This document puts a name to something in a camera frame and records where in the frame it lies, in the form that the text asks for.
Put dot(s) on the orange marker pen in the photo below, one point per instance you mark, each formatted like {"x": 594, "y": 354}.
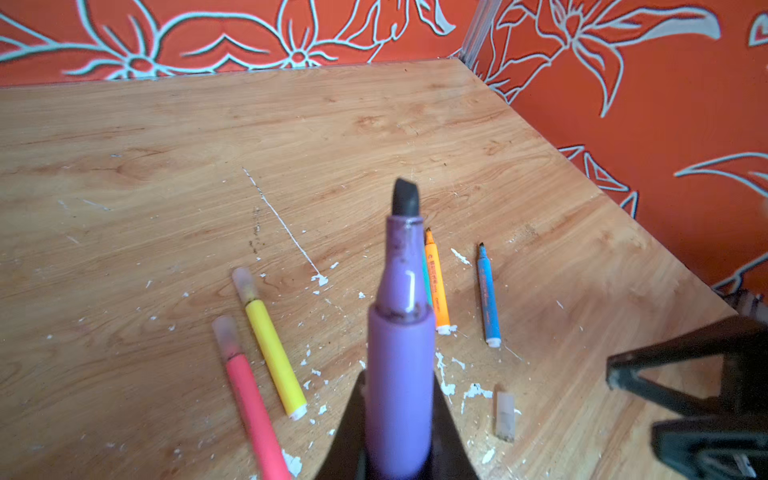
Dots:
{"x": 436, "y": 283}

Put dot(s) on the green marker pen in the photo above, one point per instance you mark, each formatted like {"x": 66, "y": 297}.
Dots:
{"x": 426, "y": 279}

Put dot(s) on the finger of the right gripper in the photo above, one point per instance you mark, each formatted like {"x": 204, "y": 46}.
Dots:
{"x": 719, "y": 369}
{"x": 713, "y": 447}

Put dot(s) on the purple marker pen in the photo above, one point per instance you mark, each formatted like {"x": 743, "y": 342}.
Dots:
{"x": 401, "y": 345}

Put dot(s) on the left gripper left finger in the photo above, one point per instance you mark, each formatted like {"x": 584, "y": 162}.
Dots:
{"x": 346, "y": 458}

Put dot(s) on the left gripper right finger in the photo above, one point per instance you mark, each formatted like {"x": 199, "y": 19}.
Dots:
{"x": 449, "y": 459}

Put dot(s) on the pink marker pen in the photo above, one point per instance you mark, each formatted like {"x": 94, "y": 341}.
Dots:
{"x": 252, "y": 410}

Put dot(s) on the blue marker pen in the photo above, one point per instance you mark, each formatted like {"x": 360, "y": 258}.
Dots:
{"x": 488, "y": 299}

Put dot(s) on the clear pen cap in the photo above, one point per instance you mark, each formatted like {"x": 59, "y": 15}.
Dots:
{"x": 505, "y": 416}

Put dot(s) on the yellow marker pen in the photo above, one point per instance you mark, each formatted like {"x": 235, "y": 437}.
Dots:
{"x": 270, "y": 345}

